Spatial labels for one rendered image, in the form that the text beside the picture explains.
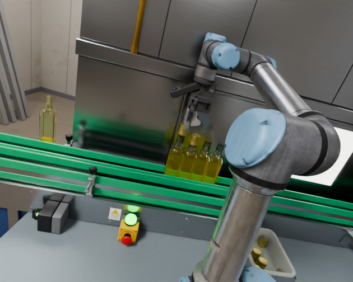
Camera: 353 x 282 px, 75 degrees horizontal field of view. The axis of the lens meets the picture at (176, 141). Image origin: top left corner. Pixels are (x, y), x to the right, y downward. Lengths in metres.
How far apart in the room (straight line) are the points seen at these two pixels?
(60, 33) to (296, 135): 4.31
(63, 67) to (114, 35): 3.58
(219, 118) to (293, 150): 0.67
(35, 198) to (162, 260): 0.53
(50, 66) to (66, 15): 0.88
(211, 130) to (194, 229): 0.44
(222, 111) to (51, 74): 3.97
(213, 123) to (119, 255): 0.66
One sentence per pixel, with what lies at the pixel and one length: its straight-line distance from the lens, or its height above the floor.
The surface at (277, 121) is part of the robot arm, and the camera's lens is 0.43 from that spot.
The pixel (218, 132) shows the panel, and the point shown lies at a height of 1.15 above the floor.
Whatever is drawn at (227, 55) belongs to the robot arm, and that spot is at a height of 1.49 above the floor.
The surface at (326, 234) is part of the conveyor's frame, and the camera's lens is 1.44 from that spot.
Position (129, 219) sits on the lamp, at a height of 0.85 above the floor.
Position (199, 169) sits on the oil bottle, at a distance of 1.01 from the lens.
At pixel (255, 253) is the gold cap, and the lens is 1.08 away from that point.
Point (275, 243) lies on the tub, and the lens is 1.16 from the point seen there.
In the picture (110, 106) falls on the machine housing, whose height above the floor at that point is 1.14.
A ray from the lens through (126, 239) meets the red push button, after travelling 0.93.
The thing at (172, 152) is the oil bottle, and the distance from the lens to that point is 0.96.
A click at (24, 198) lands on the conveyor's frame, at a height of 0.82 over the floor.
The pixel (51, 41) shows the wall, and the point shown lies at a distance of 4.64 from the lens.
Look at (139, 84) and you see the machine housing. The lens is 1.05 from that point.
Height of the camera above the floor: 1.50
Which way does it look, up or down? 24 degrees down
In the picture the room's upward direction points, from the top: 16 degrees clockwise
